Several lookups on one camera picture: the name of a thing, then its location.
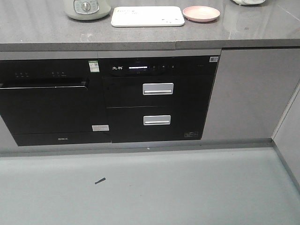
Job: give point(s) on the cream bear serving tray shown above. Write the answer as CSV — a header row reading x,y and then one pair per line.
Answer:
x,y
147,16

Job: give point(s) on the pink round plate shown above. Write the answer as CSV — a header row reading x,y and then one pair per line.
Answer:
x,y
201,14

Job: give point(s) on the black drawer disinfection cabinet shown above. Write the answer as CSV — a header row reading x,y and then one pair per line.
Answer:
x,y
123,79

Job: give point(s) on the grey cabinet door panel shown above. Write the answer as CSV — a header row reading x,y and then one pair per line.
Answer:
x,y
251,91

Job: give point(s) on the black built-in dishwasher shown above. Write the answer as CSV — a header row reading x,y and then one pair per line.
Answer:
x,y
52,102

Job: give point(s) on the green electric cooking pot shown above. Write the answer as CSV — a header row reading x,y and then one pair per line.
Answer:
x,y
86,10

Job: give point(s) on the white rice cooker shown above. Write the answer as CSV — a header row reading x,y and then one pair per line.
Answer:
x,y
249,2

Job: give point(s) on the lower silver drawer handle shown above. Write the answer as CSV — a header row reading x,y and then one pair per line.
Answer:
x,y
154,120

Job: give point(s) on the silver drawer handle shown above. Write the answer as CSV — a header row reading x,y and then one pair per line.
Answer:
x,y
154,120
157,88

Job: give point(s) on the upper silver drawer handle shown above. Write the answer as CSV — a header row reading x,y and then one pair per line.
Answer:
x,y
157,88

